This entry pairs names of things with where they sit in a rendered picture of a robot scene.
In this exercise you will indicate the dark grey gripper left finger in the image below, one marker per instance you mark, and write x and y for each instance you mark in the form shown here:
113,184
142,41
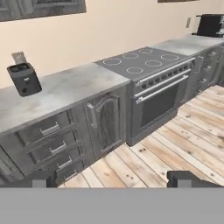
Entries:
43,177

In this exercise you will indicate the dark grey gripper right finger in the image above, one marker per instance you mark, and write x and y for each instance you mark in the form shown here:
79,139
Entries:
176,176

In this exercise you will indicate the grey drawer front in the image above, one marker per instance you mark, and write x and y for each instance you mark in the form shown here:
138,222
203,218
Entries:
35,128
70,169
43,150

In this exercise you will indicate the grey oven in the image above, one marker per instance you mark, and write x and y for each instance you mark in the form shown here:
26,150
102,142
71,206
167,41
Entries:
159,106

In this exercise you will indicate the grey cupboard door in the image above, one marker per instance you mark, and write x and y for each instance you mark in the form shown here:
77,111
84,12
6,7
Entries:
109,127

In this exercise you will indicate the black toaster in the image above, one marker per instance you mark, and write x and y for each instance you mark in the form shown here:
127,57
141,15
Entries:
24,80

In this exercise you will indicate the grey run of base cupboards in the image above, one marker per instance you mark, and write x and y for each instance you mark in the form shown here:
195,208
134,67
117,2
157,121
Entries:
207,70

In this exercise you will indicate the grey hob with white rings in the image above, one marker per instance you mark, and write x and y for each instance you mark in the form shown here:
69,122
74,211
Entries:
143,62

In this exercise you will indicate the black countertop appliance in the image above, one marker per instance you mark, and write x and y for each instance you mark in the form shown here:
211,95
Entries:
210,25

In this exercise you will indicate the grey wall cupboards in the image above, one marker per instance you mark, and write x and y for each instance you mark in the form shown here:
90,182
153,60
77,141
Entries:
38,8

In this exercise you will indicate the dark wall cupboard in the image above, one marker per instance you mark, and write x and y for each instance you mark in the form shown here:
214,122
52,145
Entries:
178,1

